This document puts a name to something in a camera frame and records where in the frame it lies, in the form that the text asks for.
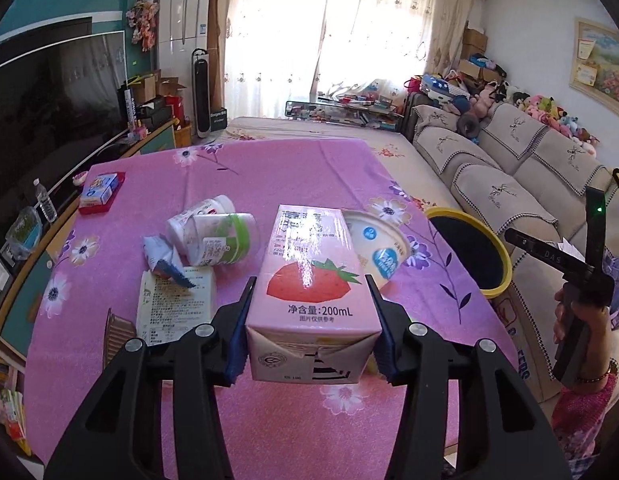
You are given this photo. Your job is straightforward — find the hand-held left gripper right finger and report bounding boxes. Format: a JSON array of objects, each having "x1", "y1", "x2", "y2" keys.
[{"x1": 364, "y1": 274, "x2": 573, "y2": 480}]

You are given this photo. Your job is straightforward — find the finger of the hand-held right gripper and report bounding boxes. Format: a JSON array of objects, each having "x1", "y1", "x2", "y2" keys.
[{"x1": 504, "y1": 227, "x2": 587, "y2": 273}]

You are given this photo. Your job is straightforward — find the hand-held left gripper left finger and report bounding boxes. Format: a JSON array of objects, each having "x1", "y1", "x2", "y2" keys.
[{"x1": 43, "y1": 276, "x2": 257, "y2": 480}]

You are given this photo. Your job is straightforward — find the black yellow-rimmed trash bin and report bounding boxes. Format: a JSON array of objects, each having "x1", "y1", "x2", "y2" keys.
[{"x1": 425, "y1": 207, "x2": 513, "y2": 301}]

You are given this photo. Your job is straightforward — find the cream printed carton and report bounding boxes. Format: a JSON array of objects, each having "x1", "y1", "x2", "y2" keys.
[{"x1": 136, "y1": 266, "x2": 216, "y2": 347}]

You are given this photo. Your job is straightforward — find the pink strawberry milk carton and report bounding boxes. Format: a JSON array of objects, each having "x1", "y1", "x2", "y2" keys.
[{"x1": 245, "y1": 204, "x2": 383, "y2": 386}]

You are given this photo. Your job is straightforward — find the person's right forearm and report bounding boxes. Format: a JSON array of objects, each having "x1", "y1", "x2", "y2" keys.
[{"x1": 550, "y1": 360, "x2": 619, "y2": 466}]

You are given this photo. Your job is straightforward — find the person's right hand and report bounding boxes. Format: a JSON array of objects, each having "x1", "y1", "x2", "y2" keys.
[{"x1": 553, "y1": 287, "x2": 615, "y2": 383}]

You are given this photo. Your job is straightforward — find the white papers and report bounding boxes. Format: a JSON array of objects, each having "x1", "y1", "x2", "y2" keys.
[{"x1": 559, "y1": 237, "x2": 585, "y2": 261}]

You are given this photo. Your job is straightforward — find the beige sofa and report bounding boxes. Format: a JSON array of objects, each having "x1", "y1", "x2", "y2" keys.
[{"x1": 409, "y1": 102, "x2": 619, "y2": 411}]

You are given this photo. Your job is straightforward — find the white blue-label yogurt cup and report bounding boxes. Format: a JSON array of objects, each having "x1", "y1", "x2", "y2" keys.
[{"x1": 342, "y1": 210, "x2": 415, "y2": 291}]

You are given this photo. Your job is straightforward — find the printed cardboard box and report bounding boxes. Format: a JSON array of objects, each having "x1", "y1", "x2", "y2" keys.
[{"x1": 492, "y1": 287, "x2": 560, "y2": 406}]

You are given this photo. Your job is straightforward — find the crumpled white blue wrapper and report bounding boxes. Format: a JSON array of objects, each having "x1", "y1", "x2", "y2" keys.
[{"x1": 142, "y1": 236, "x2": 197, "y2": 288}]

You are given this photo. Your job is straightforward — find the row of plush toys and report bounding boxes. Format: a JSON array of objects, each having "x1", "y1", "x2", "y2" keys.
[{"x1": 499, "y1": 80, "x2": 600, "y2": 148}]

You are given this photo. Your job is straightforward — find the grey neck pillow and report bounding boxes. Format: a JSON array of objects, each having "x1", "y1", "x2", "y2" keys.
[{"x1": 457, "y1": 110, "x2": 483, "y2": 137}]

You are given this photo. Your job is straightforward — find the white plastic bottle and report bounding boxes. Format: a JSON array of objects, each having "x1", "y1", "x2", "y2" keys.
[{"x1": 166, "y1": 195, "x2": 236, "y2": 261}]

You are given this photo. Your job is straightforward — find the pink plush toy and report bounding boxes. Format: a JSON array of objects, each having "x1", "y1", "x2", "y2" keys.
[{"x1": 472, "y1": 82, "x2": 495, "y2": 116}]

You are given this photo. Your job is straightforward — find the blue star-patterned bag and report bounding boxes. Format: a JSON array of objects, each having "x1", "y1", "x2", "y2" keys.
[{"x1": 422, "y1": 74, "x2": 453, "y2": 106}]

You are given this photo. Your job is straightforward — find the open brown cardboard box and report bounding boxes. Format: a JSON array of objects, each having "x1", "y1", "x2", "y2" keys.
[{"x1": 458, "y1": 59, "x2": 500, "y2": 86}]

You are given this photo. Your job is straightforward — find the pink floral tablecloth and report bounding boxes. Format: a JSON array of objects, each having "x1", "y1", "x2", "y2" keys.
[{"x1": 24, "y1": 137, "x2": 520, "y2": 480}]

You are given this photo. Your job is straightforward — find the red tray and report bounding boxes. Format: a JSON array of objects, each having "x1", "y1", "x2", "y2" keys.
[{"x1": 78, "y1": 171, "x2": 126, "y2": 216}]

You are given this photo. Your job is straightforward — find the blue white small box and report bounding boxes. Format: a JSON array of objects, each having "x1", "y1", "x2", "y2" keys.
[{"x1": 82, "y1": 174, "x2": 119, "y2": 206}]

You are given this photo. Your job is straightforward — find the teal wooden television cabinet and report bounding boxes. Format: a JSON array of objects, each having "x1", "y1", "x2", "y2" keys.
[{"x1": 0, "y1": 120, "x2": 177, "y2": 361}]

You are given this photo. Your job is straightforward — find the stack of colourful books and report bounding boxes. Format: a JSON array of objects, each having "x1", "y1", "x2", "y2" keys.
[{"x1": 0, "y1": 355, "x2": 32, "y2": 456}]

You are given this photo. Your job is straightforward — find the cluttered glass coffee table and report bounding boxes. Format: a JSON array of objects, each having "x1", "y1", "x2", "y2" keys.
[{"x1": 285, "y1": 95, "x2": 405, "y2": 128}]

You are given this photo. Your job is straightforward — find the clear plastic container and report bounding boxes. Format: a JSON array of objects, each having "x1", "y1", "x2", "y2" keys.
[{"x1": 4, "y1": 205, "x2": 44, "y2": 261}]

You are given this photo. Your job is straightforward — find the clear water bottle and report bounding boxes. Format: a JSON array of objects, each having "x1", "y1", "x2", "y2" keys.
[{"x1": 33, "y1": 178, "x2": 58, "y2": 223}]

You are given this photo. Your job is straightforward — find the red box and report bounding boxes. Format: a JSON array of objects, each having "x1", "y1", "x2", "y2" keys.
[{"x1": 164, "y1": 96, "x2": 186, "y2": 128}]

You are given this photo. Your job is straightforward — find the black tower fan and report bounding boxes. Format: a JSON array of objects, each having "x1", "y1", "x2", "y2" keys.
[{"x1": 190, "y1": 48, "x2": 212, "y2": 140}]

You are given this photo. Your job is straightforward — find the open cardboard box with flaps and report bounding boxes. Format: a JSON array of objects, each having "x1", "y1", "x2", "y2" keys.
[{"x1": 126, "y1": 71, "x2": 187, "y2": 103}]

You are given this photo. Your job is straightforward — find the white sheer curtain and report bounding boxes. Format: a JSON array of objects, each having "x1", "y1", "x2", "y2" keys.
[{"x1": 224, "y1": 0, "x2": 475, "y2": 121}]

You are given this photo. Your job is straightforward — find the black flat television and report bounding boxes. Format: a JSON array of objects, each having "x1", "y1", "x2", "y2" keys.
[{"x1": 0, "y1": 30, "x2": 130, "y2": 241}]

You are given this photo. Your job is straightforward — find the pink artificial flowers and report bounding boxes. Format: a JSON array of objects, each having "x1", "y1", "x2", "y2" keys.
[{"x1": 125, "y1": 0, "x2": 160, "y2": 53}]

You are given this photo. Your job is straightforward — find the framed floral wall painting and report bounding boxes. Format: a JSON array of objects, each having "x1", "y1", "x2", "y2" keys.
[{"x1": 569, "y1": 17, "x2": 619, "y2": 123}]

